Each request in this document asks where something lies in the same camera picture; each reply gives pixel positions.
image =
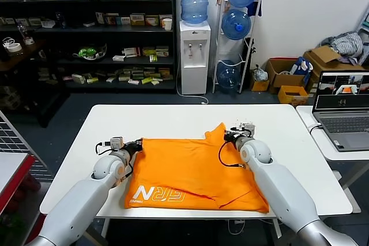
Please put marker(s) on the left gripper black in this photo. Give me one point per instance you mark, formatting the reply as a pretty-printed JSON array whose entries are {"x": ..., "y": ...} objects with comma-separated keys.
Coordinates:
[{"x": 133, "y": 148}]

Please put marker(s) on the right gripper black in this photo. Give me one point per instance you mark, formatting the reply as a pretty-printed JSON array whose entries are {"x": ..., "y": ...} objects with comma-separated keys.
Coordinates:
[{"x": 235, "y": 136}]

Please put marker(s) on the orange t-shirt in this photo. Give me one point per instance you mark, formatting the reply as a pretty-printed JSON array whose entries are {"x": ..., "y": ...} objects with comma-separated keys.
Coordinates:
[{"x": 187, "y": 165}]

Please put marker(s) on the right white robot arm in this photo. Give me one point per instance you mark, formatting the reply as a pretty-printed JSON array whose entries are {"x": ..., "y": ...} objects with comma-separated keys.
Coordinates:
[{"x": 279, "y": 188}]

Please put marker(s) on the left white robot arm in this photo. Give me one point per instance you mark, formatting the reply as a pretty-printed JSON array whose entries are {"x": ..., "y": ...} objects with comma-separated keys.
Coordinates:
[{"x": 78, "y": 200}]

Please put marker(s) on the pile of grey clothes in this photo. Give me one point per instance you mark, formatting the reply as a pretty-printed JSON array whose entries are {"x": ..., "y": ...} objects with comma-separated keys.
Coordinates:
[{"x": 347, "y": 44}]

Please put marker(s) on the large white table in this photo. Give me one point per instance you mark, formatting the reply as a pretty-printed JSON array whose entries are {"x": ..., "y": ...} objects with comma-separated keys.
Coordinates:
[{"x": 178, "y": 119}]

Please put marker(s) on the small yellow box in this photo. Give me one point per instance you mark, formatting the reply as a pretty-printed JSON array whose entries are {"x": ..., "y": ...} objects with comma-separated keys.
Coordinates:
[{"x": 259, "y": 85}]

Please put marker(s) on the white plastic bag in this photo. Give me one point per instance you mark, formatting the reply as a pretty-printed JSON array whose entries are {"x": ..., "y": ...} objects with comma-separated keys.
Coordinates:
[{"x": 260, "y": 74}]

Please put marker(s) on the yellow open box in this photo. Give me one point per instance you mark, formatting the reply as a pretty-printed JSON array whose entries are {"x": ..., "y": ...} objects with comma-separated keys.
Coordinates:
[{"x": 292, "y": 97}]

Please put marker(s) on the white water dispenser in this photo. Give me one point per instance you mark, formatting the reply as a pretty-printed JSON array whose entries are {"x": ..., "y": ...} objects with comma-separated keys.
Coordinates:
[{"x": 194, "y": 77}]

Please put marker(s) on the black tripod stand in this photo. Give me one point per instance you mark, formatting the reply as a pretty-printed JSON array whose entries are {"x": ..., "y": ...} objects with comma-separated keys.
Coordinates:
[{"x": 251, "y": 52}]

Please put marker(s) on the small white side table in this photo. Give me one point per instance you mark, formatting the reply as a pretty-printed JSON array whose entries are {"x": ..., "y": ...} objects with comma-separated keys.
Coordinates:
[{"x": 325, "y": 148}]

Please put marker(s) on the blue and white bag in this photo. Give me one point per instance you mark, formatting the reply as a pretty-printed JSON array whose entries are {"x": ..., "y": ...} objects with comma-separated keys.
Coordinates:
[{"x": 301, "y": 67}]

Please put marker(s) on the white metal jug rack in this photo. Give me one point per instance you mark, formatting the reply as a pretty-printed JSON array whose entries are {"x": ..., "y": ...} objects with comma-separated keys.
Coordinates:
[{"x": 219, "y": 41}]

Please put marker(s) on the green item in bowl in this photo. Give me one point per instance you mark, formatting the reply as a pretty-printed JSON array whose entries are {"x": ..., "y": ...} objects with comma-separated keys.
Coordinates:
[{"x": 89, "y": 53}]

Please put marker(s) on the grey open laptop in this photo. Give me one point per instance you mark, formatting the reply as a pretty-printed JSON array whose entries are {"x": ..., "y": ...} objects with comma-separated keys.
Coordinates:
[{"x": 343, "y": 125}]

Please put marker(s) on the black shelving unit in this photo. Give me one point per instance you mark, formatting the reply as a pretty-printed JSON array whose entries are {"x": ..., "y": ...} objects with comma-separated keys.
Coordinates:
[{"x": 86, "y": 38}]

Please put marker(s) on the large brown cardboard box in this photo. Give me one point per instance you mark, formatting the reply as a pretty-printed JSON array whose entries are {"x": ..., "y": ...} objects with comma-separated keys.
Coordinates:
[{"x": 325, "y": 58}]

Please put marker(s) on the white paper cup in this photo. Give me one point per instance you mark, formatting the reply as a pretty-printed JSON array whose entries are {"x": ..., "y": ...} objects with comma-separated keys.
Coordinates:
[{"x": 167, "y": 24}]

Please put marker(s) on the white table with red edge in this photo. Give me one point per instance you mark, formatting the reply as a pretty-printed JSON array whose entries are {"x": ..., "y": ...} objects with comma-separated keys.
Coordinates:
[{"x": 11, "y": 171}]

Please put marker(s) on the brown wooden table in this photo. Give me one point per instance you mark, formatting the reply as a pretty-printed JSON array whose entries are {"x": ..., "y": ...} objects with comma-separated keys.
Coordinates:
[{"x": 26, "y": 55}]

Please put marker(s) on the white tape roll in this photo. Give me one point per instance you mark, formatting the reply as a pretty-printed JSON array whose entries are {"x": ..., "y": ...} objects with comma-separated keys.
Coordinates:
[{"x": 15, "y": 47}]

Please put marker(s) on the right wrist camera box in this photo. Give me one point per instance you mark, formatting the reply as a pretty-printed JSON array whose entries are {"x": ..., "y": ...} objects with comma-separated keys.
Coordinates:
[{"x": 247, "y": 129}]

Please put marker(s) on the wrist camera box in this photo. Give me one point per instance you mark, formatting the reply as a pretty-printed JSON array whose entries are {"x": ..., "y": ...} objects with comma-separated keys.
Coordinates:
[
  {"x": 247, "y": 129},
  {"x": 116, "y": 143}
]

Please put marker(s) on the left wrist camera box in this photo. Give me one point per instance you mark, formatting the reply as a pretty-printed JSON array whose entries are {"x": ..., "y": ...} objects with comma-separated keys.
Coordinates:
[{"x": 116, "y": 143}]

